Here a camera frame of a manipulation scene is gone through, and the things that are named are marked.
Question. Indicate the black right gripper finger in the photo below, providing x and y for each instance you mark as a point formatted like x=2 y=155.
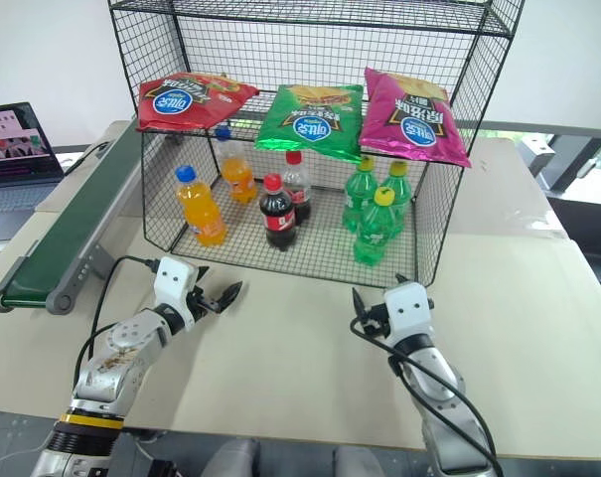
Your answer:
x=399 y=279
x=360 y=305

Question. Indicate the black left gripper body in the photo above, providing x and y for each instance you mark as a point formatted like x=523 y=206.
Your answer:
x=203 y=302

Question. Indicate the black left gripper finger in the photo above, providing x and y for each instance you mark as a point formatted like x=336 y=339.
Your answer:
x=203 y=274
x=230 y=295

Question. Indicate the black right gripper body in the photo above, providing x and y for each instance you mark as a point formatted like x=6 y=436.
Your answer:
x=377 y=320

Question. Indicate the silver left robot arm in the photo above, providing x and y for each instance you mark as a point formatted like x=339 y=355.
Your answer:
x=116 y=358

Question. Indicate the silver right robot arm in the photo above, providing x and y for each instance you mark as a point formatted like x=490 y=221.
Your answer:
x=439 y=392

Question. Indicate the green soda bottle yellow cap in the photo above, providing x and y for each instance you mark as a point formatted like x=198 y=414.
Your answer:
x=357 y=196
x=399 y=191
x=374 y=233

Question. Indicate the orange soda bottle blue cap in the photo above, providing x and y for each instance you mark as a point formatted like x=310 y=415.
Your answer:
x=238 y=176
x=203 y=211

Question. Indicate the cola bottle red cap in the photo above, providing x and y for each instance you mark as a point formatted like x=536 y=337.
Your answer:
x=278 y=218
x=300 y=184

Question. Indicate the magenta chips bag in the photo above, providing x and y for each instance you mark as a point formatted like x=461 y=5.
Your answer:
x=411 y=124

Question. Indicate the red chips bag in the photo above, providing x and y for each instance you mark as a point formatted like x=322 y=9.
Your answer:
x=191 y=102

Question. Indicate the green chips bag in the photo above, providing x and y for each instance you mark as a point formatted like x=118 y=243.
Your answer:
x=310 y=126

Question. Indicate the open black laptop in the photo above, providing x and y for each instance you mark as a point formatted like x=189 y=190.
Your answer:
x=14 y=144

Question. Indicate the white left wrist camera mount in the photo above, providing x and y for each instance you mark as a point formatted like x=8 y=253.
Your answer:
x=173 y=283

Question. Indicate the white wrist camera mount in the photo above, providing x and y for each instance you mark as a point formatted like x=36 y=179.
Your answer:
x=173 y=283
x=406 y=310

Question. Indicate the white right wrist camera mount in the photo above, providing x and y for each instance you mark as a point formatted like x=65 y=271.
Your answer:
x=406 y=310

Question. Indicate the green conveyor belt grey frame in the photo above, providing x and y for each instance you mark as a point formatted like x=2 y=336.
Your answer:
x=76 y=213

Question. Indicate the grey metal bracket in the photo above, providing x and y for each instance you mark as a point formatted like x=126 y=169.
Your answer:
x=536 y=159

